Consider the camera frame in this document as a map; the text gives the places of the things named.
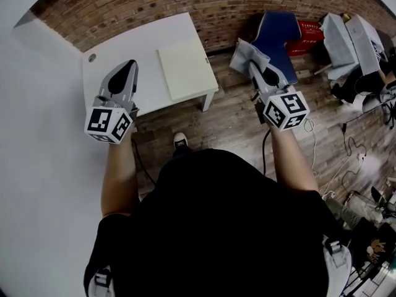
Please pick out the person's black white shoe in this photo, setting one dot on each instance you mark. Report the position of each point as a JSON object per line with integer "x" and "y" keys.
{"x": 180, "y": 140}

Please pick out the black bag pile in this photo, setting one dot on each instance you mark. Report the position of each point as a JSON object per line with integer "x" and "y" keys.
{"x": 362, "y": 85}

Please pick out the red plastic crate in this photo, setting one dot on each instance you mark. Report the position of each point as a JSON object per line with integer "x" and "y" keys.
{"x": 309, "y": 34}

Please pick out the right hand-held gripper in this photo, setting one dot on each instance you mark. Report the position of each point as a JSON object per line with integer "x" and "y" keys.
{"x": 284, "y": 110}

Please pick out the person's black shirt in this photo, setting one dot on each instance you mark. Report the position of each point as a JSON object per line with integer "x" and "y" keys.
{"x": 216, "y": 227}

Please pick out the grey fabric covered boxes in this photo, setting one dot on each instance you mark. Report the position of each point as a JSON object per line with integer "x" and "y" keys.
{"x": 340, "y": 42}

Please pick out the person's right forearm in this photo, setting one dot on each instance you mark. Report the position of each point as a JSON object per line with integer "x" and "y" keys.
{"x": 290, "y": 159}

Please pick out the white power strip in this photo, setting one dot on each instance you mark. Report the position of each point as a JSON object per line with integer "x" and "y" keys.
{"x": 361, "y": 156}

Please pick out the grey cloth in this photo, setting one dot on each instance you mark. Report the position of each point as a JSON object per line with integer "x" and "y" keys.
{"x": 244, "y": 54}

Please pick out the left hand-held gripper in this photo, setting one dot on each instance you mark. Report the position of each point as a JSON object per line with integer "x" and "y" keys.
{"x": 102, "y": 121}

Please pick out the blue padded chair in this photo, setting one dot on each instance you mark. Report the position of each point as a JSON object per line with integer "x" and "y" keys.
{"x": 278, "y": 32}

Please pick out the person's left forearm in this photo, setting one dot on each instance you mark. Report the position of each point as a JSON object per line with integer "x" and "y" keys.
{"x": 119, "y": 178}

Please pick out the cream object board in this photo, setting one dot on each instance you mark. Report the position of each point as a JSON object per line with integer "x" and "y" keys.
{"x": 185, "y": 70}

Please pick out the white low table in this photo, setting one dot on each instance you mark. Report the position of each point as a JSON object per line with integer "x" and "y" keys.
{"x": 145, "y": 39}

